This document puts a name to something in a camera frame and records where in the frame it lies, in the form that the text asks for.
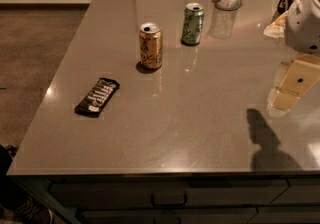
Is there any grey upper drawer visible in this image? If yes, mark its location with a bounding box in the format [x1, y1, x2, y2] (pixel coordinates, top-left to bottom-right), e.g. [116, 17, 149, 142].
[50, 179, 288, 210]

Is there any grey right drawer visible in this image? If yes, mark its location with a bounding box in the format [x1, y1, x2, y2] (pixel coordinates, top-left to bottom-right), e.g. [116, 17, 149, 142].
[273, 178, 320, 205]

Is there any green soda can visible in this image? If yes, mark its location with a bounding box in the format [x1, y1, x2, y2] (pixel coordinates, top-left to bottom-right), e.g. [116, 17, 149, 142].
[181, 2, 204, 46]

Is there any grey lower drawer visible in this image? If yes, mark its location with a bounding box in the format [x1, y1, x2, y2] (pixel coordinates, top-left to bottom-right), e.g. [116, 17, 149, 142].
[77, 208, 257, 224]

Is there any grey drawer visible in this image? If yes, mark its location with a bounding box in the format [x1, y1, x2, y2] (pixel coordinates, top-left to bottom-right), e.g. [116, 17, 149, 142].
[77, 208, 257, 224]
[50, 179, 288, 210]
[273, 178, 320, 205]

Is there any dark shoe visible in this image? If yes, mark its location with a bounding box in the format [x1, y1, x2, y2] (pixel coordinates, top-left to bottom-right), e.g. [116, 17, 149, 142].
[15, 197, 54, 224]

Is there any orange soda can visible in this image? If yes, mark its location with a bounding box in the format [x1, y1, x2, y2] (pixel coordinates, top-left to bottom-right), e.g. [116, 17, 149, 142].
[139, 22, 163, 70]

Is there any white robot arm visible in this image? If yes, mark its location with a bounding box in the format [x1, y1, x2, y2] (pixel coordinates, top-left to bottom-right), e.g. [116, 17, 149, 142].
[264, 0, 320, 112]

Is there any black snack bar wrapper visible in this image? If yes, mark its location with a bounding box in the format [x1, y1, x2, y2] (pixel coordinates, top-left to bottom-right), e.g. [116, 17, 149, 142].
[74, 78, 120, 118]

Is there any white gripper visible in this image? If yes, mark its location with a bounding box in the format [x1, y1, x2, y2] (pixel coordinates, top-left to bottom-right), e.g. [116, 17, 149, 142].
[271, 0, 320, 111]

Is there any black drawer handle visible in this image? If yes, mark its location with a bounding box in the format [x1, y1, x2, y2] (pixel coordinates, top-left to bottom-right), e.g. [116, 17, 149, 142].
[151, 191, 188, 207]

